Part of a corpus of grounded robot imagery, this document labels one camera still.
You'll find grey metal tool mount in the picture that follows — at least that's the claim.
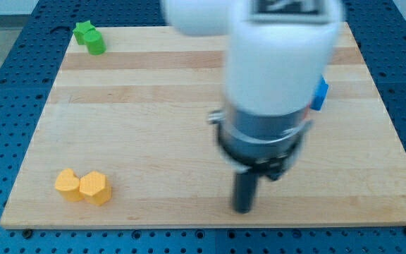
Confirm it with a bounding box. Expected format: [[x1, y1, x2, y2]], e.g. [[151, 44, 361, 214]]
[[208, 103, 312, 181]]

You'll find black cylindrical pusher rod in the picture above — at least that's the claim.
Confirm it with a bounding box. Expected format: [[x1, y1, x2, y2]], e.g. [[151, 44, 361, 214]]
[[233, 172, 259, 214]]

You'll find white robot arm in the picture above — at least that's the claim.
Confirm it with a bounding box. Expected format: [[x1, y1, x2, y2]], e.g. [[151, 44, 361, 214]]
[[160, 0, 344, 213]]

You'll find yellow hexagon block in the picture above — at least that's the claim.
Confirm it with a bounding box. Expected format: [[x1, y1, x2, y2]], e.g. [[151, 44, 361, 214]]
[[80, 171, 112, 206]]

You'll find yellow heart block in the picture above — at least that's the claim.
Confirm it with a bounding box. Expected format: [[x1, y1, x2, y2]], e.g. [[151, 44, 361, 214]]
[[54, 168, 83, 202]]

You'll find blue block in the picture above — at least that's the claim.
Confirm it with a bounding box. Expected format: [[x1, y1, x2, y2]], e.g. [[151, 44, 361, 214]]
[[310, 77, 329, 111]]

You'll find wooden board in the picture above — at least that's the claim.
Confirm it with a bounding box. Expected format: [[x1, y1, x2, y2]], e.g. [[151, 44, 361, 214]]
[[0, 26, 406, 229]]

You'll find green cylinder block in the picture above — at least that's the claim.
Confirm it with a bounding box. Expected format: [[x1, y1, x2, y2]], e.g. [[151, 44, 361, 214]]
[[83, 30, 106, 55]]

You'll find green star block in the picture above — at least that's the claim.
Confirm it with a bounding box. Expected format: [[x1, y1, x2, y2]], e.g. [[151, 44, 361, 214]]
[[73, 20, 96, 45]]

